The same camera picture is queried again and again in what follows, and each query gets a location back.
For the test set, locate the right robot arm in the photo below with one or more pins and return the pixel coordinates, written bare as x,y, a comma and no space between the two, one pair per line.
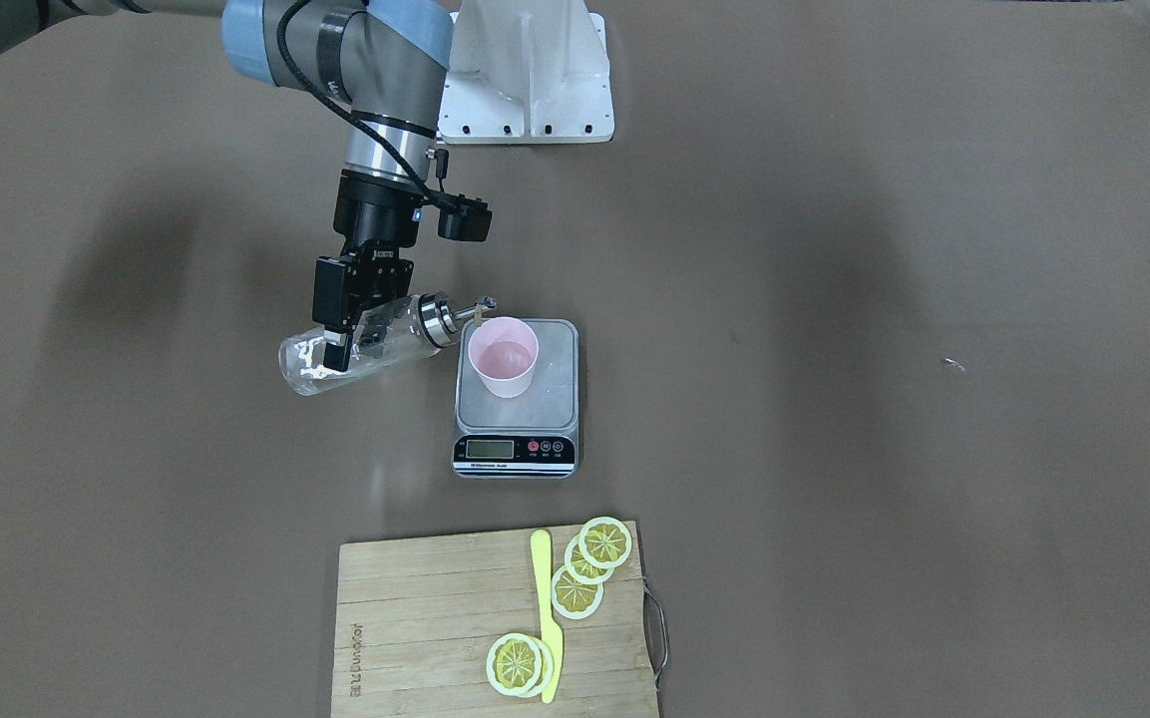
377,65

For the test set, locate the bamboo cutting board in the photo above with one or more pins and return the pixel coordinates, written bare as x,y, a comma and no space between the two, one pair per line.
415,620

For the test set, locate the lemon slice middle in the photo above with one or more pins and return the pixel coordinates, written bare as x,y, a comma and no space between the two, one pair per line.
581,569

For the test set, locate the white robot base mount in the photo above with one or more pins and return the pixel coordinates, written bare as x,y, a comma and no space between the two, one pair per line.
527,73

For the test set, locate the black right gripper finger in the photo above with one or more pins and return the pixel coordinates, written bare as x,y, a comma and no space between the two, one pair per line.
334,308
376,325

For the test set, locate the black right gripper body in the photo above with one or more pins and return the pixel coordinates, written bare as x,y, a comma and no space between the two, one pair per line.
372,215

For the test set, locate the digital kitchen scale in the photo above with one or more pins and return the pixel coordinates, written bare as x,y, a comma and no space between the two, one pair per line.
534,435

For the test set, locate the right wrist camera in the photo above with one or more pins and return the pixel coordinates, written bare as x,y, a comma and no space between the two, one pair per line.
463,219

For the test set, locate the lemon slice front under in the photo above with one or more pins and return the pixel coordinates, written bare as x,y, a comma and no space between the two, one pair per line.
546,671

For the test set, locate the pink plastic cup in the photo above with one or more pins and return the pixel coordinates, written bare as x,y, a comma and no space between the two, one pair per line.
504,354

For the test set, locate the glass sauce bottle metal cap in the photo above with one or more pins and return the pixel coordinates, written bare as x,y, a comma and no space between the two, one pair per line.
406,330

